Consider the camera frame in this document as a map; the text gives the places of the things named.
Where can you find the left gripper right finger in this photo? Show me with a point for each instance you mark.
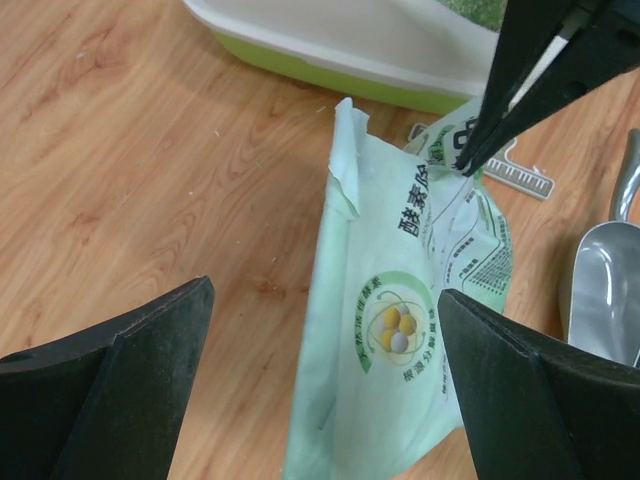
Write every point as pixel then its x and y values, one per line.
pixel 534 407

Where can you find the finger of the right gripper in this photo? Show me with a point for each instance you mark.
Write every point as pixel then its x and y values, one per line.
pixel 599 41
pixel 528 28

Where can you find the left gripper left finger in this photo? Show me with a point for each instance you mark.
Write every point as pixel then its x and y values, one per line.
pixel 106 402

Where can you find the metal litter scoop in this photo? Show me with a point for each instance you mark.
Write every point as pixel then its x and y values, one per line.
pixel 599 292

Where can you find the white plastic bag clip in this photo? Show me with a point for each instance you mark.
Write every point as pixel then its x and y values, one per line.
pixel 499 167

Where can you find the green cat litter bag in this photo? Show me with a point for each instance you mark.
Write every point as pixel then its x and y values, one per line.
pixel 373 391

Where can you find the beige green litter box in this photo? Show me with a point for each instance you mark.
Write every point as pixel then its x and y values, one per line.
pixel 429 56

